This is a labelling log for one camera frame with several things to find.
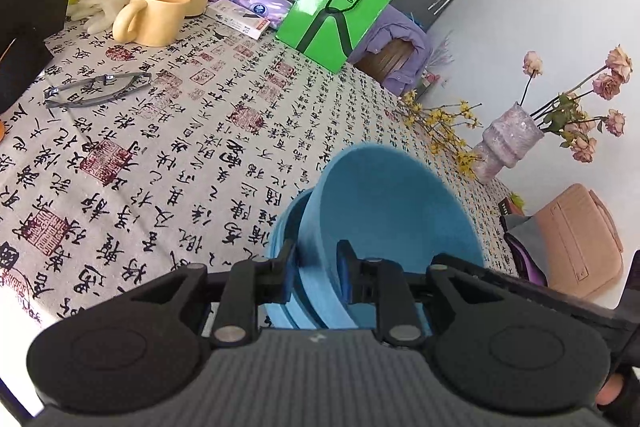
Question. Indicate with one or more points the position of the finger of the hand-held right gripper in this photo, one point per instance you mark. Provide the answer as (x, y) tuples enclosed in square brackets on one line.
[(550, 302)]

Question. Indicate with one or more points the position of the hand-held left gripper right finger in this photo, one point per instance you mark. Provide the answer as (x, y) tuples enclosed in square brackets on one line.
[(344, 282)]

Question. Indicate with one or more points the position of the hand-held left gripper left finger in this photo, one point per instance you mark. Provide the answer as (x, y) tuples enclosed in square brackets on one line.
[(290, 284)]

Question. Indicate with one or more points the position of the blue plate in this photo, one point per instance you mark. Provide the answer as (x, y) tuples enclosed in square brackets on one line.
[(274, 257)]

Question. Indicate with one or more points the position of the blue bowl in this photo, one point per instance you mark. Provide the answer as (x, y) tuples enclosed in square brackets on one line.
[(390, 207), (292, 227)]

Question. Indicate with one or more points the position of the person's right hand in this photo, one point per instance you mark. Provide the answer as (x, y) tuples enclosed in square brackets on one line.
[(610, 389)]

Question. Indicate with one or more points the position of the pink bag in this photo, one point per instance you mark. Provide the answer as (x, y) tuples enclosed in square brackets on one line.
[(575, 242)]

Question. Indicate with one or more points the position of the grey purple cloth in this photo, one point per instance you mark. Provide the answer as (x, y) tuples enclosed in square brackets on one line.
[(525, 242)]

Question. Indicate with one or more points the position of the small dark box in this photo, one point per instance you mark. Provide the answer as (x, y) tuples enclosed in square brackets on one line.
[(507, 207)]

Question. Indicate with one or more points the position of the calligraphy printed tablecloth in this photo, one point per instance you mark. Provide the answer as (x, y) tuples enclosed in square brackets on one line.
[(200, 157)]

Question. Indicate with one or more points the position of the pink textured vase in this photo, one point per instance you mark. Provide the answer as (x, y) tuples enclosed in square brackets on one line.
[(505, 142)]

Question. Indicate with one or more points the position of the yellow flower branch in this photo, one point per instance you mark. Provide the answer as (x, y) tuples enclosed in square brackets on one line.
[(440, 127)]

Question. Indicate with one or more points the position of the dried pink roses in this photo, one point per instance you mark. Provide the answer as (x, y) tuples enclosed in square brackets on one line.
[(607, 84)]

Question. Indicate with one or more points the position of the wooden chair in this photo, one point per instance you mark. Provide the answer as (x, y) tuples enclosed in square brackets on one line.
[(385, 59)]

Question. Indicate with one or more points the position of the dried grey grass stalks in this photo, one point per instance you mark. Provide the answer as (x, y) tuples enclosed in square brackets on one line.
[(439, 52)]

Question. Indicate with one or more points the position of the purple jacket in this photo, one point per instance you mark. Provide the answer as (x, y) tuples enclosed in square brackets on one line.
[(407, 39)]

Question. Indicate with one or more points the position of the flat white box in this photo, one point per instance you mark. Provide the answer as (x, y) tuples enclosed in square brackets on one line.
[(235, 17)]

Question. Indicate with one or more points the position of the green paper bag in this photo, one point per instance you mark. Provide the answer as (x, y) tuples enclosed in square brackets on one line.
[(335, 7)]

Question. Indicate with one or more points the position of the grey eyeglasses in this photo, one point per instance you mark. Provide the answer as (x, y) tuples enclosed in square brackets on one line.
[(95, 89)]

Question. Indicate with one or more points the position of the yellow mug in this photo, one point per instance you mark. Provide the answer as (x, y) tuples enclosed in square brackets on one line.
[(160, 19)]

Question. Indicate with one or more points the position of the small orange object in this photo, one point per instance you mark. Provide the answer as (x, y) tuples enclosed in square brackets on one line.
[(2, 130)]

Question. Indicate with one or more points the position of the white gloves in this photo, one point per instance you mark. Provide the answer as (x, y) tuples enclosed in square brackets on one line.
[(102, 9)]

